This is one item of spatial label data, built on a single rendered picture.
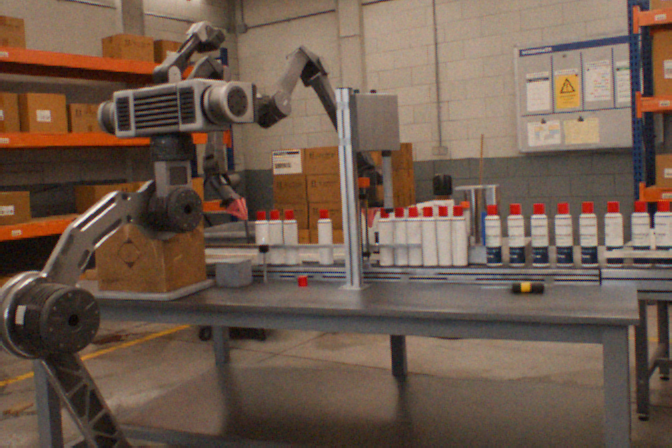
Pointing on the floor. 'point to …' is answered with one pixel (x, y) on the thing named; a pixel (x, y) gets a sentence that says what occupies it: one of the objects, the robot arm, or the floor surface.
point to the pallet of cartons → (329, 186)
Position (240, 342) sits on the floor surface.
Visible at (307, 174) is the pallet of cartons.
